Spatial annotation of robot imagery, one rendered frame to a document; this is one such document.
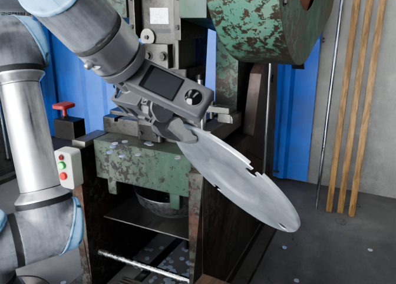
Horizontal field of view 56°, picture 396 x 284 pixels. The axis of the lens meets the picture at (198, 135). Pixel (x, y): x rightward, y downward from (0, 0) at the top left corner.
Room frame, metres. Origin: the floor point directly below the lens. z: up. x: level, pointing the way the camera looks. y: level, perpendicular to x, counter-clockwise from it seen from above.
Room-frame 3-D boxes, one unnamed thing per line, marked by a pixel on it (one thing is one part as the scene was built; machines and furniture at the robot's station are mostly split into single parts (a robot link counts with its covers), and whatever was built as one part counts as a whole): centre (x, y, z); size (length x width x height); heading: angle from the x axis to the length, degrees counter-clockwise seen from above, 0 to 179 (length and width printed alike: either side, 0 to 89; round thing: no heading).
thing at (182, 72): (1.40, 0.09, 0.86); 0.20 x 0.16 x 0.05; 64
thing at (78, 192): (1.64, 0.27, 0.45); 0.92 x 0.12 x 0.90; 154
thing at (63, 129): (1.33, 0.47, 0.62); 0.10 x 0.06 x 0.20; 64
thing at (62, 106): (1.33, 0.49, 0.72); 0.07 x 0.06 x 0.08; 154
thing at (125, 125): (1.40, 0.09, 0.68); 0.45 x 0.30 x 0.06; 64
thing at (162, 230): (1.41, 0.09, 0.31); 0.43 x 0.42 x 0.01; 64
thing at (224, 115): (1.33, -0.06, 0.76); 0.17 x 0.06 x 0.10; 64
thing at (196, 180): (1.41, -0.21, 0.45); 0.92 x 0.12 x 0.90; 154
